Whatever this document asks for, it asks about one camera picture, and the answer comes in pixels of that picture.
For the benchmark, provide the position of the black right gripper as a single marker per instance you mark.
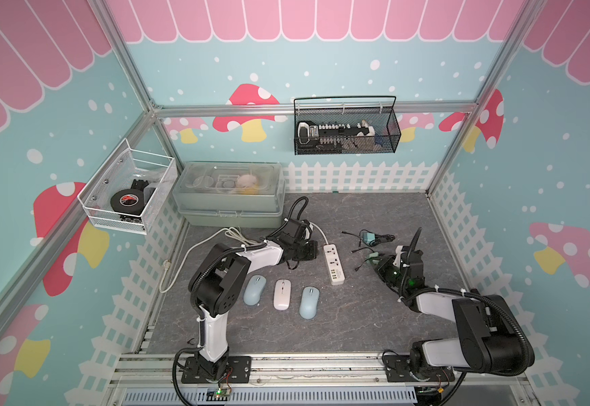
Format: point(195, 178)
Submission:
point(381, 267)

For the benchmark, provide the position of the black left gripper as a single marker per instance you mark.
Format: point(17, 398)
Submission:
point(312, 252)

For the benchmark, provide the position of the teal USB charger plug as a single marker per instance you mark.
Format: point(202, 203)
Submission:
point(368, 238)

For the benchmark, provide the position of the white pink wireless mouse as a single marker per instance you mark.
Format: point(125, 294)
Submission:
point(282, 294)

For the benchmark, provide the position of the pale blue wireless mouse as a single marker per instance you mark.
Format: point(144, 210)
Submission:
point(309, 303)

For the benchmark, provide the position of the light blue wireless mouse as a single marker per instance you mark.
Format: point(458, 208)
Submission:
point(254, 290)

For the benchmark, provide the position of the green USB charger plug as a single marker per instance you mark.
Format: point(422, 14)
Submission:
point(373, 259)

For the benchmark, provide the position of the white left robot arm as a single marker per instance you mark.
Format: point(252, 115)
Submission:
point(216, 285)

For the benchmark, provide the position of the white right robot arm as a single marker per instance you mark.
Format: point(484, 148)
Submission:
point(489, 337)

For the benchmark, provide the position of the white power strip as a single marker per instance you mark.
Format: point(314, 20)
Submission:
point(334, 266)

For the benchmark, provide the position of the green plastic storage box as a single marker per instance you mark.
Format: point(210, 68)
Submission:
point(231, 194)

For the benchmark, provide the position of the black tape roll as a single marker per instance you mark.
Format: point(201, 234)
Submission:
point(128, 202)

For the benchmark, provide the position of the black wire mesh basket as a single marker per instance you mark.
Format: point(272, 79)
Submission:
point(338, 125)

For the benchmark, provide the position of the white wire basket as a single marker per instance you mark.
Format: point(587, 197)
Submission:
point(128, 168)

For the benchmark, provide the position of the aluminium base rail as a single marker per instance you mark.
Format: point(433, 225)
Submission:
point(274, 379)

